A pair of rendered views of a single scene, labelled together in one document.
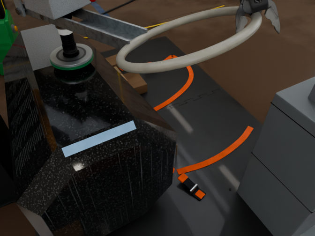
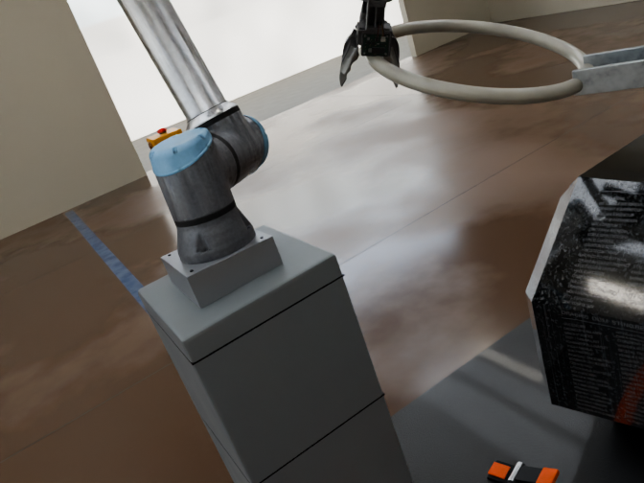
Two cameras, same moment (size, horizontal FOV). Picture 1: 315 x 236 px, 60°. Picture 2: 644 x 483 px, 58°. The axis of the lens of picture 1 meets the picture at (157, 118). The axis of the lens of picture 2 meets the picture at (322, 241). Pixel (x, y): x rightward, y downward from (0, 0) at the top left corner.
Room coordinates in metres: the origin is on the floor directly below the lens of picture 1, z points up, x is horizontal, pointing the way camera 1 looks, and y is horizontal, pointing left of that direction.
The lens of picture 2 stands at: (2.16, -0.45, 1.41)
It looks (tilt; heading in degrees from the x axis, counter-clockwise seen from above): 23 degrees down; 184
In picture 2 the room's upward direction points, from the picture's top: 19 degrees counter-clockwise
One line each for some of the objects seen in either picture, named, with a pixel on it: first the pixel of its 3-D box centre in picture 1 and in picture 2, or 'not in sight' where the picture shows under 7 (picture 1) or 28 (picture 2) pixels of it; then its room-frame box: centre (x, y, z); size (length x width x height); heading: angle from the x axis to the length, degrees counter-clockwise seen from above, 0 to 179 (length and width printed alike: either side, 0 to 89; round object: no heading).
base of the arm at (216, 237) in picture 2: not in sight; (211, 227); (0.85, -0.78, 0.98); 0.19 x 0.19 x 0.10
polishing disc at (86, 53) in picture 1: (71, 55); not in sight; (1.23, 0.44, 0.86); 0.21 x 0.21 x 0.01
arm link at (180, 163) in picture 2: not in sight; (192, 172); (0.83, -0.78, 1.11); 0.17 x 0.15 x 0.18; 153
